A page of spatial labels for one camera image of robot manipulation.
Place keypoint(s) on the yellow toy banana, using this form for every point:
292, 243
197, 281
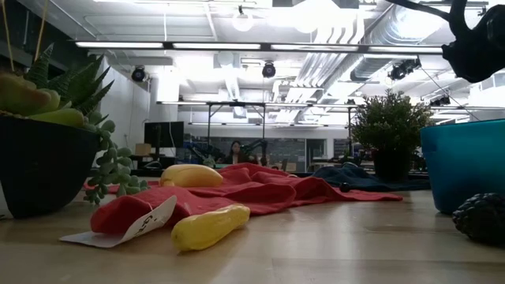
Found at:
191, 176

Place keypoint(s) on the black ceiling spotlight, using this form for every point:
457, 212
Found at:
269, 69
402, 70
138, 73

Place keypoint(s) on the navy blue cloth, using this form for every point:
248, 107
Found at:
355, 179

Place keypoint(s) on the white cloth label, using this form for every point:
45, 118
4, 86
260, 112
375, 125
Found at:
147, 225

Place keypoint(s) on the small dark round berry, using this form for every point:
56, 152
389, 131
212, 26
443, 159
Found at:
345, 187

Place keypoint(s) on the long ceiling light bar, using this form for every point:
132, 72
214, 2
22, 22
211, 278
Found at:
252, 46

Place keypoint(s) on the brown cardboard box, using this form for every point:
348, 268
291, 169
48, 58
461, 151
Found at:
142, 149

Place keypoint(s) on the black computer monitor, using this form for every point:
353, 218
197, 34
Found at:
163, 134

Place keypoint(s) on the succulent plant in black pot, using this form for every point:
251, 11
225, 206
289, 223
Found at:
39, 165

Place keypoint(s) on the black toy blackberry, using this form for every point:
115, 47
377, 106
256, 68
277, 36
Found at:
483, 219

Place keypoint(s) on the round white pendant lamp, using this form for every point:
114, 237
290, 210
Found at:
242, 21

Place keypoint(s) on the bushy green potted plant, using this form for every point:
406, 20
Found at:
390, 126

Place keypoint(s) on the red cloth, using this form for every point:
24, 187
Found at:
256, 189

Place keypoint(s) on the black background robot arm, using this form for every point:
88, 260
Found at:
256, 146

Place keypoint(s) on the teal plastic tub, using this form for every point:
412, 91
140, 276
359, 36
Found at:
465, 165

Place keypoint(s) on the person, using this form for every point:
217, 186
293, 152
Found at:
236, 152

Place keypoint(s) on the black background workstation frame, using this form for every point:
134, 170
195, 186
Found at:
236, 104

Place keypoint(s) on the silver ventilation duct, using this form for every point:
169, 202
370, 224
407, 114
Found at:
367, 69

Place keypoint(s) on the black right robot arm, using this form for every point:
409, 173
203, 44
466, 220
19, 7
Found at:
493, 23

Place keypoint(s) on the yellow toy squash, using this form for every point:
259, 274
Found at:
209, 229

